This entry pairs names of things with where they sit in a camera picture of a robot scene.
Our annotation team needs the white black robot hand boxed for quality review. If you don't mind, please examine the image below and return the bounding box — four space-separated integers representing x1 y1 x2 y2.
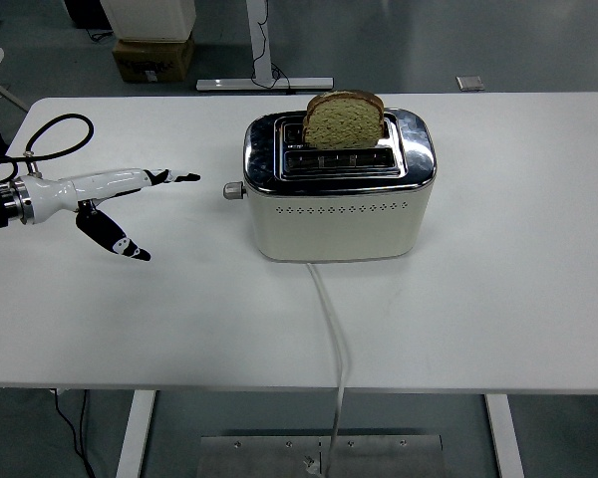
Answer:
27 167 202 263

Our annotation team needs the cream and chrome toaster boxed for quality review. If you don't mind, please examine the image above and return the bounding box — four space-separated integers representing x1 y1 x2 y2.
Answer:
242 107 438 263

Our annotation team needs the brown bread slice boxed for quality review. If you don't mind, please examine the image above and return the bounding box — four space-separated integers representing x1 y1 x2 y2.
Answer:
301 89 386 150

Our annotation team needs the brown cardboard box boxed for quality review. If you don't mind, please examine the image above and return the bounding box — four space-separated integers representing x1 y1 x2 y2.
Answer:
111 33 196 84

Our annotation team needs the black box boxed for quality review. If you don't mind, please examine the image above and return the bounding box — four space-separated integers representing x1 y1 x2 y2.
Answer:
63 0 114 30

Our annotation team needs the white container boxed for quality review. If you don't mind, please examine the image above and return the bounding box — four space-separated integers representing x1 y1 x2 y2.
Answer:
99 0 197 43

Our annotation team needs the white desk leg with foot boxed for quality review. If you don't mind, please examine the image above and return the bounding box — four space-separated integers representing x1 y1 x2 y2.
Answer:
195 0 335 94

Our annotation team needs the white table leg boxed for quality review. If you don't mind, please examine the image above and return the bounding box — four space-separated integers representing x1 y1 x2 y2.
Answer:
483 393 525 478
114 390 156 478

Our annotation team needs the grey metal plate with screws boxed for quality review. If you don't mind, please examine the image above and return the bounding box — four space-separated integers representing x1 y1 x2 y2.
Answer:
196 434 446 478

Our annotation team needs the black straight cable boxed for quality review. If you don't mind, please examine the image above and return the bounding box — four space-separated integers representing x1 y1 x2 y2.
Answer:
78 390 89 454

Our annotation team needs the black winding cable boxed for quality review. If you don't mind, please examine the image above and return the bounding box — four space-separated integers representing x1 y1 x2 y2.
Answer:
53 389 97 478

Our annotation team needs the black cable on desk leg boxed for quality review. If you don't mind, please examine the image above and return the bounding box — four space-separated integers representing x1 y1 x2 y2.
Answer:
251 0 301 96

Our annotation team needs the white toaster power cord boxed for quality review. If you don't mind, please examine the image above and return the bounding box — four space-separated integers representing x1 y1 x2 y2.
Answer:
303 262 353 478

